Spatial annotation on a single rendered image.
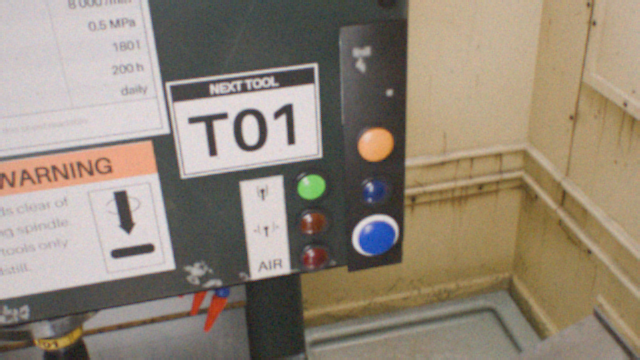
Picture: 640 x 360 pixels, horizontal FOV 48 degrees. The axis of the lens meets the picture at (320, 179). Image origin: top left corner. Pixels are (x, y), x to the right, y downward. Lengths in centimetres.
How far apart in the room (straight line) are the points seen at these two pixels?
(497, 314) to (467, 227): 27
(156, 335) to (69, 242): 92
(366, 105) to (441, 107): 126
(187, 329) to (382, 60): 101
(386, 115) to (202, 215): 15
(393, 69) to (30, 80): 23
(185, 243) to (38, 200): 10
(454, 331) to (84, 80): 169
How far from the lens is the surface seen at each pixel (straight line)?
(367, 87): 50
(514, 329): 204
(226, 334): 145
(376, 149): 51
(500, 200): 197
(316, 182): 51
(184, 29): 46
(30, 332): 75
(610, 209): 163
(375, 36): 48
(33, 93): 48
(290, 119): 49
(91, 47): 46
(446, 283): 206
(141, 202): 51
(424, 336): 204
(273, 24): 47
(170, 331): 143
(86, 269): 54
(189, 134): 49
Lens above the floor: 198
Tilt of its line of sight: 31 degrees down
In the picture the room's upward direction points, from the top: 3 degrees counter-clockwise
